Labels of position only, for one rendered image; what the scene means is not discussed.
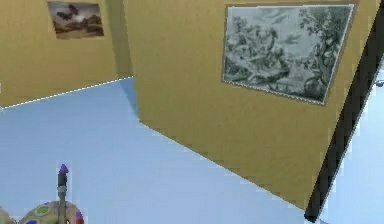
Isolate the purple tipped paintbrush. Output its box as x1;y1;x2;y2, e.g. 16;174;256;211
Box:
56;163;70;224

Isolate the wooden paint palette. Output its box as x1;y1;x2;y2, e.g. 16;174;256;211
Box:
18;200;85;224

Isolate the black door frame edge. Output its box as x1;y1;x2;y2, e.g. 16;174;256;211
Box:
303;0;384;224

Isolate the brown landscape painting picture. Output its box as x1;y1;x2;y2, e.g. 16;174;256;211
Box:
46;1;105;40

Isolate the grey landscape engraving picture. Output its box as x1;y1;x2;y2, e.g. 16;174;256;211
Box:
221;3;356;106

